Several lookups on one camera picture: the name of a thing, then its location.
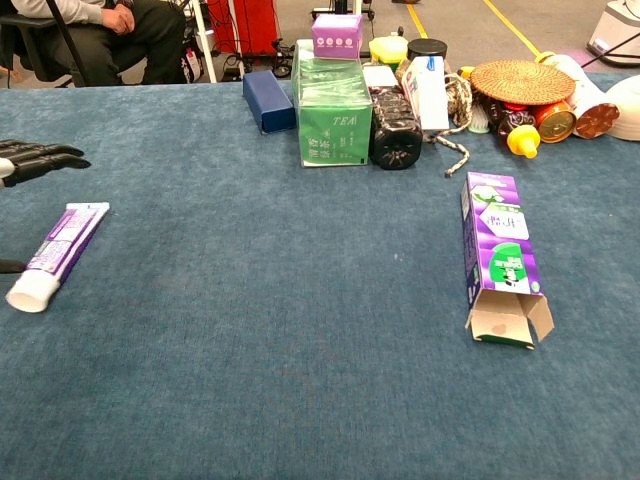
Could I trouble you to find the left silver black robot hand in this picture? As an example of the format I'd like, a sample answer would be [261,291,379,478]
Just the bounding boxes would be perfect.
[0,139,92,274]

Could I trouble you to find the purple white toothpaste tube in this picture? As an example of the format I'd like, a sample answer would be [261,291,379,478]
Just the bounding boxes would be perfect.
[4,201,110,314]

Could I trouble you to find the purple toothpaste carton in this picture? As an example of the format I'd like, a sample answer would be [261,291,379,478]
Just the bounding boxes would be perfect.
[460,171,556,351]

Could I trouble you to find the navy blue rectangular box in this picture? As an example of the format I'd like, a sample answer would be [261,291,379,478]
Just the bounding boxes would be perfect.
[242,69,297,135]

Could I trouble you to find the green tea box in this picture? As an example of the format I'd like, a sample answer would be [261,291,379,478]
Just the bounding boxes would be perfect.
[291,38,374,169]

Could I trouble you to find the small purple box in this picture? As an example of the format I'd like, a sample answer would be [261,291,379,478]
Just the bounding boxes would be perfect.
[310,13,364,61]

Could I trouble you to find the black office chair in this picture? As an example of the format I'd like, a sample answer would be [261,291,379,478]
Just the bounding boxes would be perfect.
[0,12,59,84]

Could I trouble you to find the black slanted stand pole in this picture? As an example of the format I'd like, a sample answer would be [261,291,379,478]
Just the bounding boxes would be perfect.
[45,0,94,87]

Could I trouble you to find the seated person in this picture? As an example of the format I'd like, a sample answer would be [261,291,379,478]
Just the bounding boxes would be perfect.
[9,0,187,87]

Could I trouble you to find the red cabinet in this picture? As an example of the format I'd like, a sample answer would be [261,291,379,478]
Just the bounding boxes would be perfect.
[207,0,281,56]

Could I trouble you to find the blue table cloth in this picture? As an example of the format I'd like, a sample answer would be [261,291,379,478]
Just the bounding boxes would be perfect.
[0,72,640,480]

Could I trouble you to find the dark ribbed drink bottle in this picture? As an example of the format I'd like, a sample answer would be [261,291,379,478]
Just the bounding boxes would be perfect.
[362,63,425,171]

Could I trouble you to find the yellow lidded container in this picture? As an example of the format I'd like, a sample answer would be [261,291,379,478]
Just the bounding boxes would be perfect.
[368,35,410,66]

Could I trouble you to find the white blue milk carton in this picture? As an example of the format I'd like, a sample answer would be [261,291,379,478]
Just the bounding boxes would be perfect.
[401,54,451,132]

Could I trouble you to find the jar with black lid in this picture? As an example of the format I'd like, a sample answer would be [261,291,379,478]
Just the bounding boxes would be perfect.
[397,37,449,81]

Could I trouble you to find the small green white brush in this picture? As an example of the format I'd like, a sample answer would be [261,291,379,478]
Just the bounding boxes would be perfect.
[468,102,491,135]

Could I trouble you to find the brown sauce bottle yellow cap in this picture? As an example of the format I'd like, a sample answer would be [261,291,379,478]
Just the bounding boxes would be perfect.
[482,97,541,160]

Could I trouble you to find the round woven rattan coaster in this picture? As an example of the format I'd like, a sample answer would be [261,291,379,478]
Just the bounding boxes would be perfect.
[470,59,577,107]

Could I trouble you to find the red can gold lid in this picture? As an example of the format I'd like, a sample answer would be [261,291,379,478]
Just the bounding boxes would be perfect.
[530,99,578,145]

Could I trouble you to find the white label drink bottle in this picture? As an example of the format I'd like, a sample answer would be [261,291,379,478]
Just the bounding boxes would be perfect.
[535,51,621,139]

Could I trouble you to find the white appliance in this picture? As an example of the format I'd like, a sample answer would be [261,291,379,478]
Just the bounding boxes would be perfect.
[585,0,640,65]

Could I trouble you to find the beige bowl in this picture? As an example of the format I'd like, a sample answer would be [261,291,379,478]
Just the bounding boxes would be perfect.
[602,74,640,142]

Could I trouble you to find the white metal frame leg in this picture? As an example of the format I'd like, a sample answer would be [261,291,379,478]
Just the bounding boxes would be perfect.
[191,0,220,84]

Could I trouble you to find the braided beige rope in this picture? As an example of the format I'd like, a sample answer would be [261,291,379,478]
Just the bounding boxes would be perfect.
[432,73,474,178]

